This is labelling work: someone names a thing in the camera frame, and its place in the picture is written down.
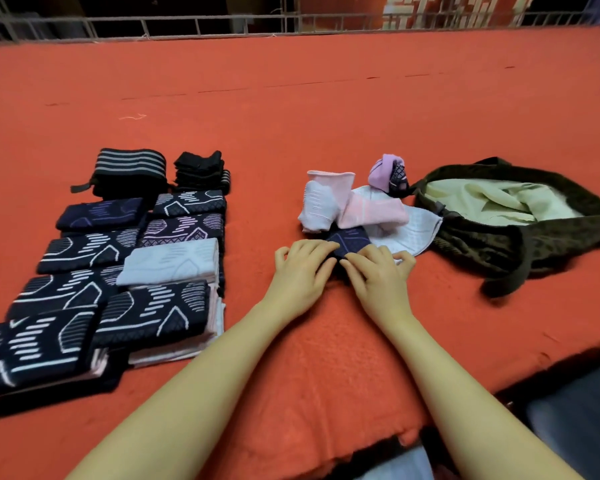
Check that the person's right hand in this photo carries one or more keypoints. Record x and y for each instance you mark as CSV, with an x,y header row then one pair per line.
x,y
378,287

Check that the person's left hand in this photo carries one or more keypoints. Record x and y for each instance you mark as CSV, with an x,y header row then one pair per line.
x,y
298,280

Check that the single navy striped sock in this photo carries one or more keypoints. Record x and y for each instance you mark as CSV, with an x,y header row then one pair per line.
x,y
350,238

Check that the single pale pink sock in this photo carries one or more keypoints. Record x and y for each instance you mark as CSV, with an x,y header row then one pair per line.
x,y
375,208
216,320
323,205
98,367

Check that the single black purple-lined sock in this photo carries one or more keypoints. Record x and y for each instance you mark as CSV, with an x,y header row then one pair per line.
x,y
182,230

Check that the single black grey-striped sock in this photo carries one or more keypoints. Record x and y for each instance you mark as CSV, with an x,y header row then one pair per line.
x,y
190,203

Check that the single black white-patterned sock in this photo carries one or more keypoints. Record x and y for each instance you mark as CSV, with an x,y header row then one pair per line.
x,y
88,250
152,313
65,292

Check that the single navy blue-lined sock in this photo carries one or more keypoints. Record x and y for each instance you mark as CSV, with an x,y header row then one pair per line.
x,y
102,215

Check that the single navy purple-cuffed sock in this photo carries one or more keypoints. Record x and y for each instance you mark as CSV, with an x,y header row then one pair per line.
x,y
60,400

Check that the single black white-lined sock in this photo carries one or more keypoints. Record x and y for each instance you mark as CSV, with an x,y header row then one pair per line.
x,y
35,355

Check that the person's right forearm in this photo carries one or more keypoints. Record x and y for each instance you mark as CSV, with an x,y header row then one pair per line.
x,y
480,410

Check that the person's left forearm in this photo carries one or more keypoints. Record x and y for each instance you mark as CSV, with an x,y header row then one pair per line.
x,y
175,410

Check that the person's pale blue clothing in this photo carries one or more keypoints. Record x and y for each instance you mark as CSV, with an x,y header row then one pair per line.
x,y
400,465

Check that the single purple black sock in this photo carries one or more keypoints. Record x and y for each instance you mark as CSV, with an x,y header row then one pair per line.
x,y
385,173

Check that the dark grey seat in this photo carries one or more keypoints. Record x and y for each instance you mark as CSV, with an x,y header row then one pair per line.
x,y
580,420

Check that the red banner with white print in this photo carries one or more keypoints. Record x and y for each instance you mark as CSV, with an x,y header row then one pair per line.
x,y
350,7

